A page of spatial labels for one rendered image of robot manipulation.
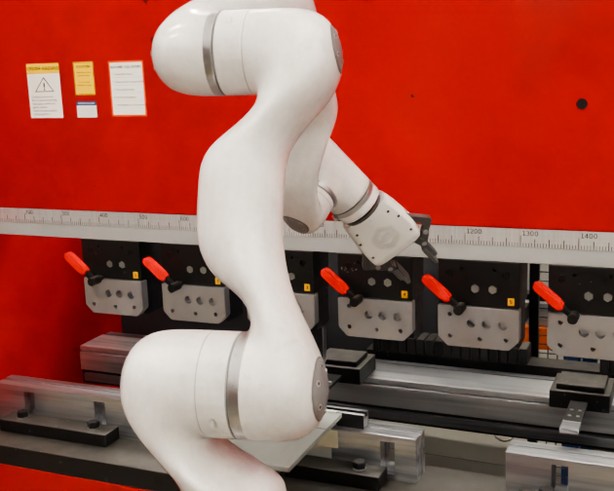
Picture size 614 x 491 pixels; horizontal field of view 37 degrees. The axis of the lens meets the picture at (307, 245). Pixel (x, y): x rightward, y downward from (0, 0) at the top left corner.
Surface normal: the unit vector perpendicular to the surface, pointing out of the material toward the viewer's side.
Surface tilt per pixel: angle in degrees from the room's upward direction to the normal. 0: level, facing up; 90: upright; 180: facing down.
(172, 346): 31
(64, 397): 90
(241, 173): 71
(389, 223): 106
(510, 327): 90
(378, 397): 90
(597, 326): 90
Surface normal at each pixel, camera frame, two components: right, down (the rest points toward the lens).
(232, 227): -0.13, -0.16
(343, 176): 0.52, 0.07
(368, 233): 0.04, 0.54
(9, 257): 0.92, 0.05
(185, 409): -0.22, 0.32
